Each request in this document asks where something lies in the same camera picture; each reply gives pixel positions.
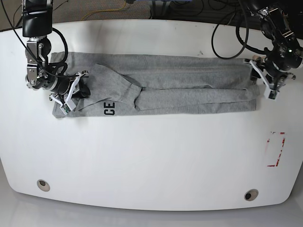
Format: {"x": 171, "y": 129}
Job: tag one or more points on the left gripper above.
{"x": 280, "y": 60}

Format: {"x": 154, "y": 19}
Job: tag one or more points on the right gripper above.
{"x": 62, "y": 85}

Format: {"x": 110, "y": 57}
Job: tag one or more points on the grey t-shirt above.
{"x": 129, "y": 84}

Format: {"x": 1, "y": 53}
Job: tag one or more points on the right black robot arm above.
{"x": 37, "y": 16}

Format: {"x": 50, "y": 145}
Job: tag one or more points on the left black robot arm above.
{"x": 274, "y": 25}

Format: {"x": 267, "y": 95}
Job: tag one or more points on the left table grommet hole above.
{"x": 43, "y": 185}

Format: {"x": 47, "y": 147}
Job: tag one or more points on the table grommet hole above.
{"x": 251, "y": 195}
{"x": 43, "y": 185}

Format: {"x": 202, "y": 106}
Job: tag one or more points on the red tape marking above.
{"x": 274, "y": 148}

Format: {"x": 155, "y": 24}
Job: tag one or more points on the right table grommet hole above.
{"x": 251, "y": 195}

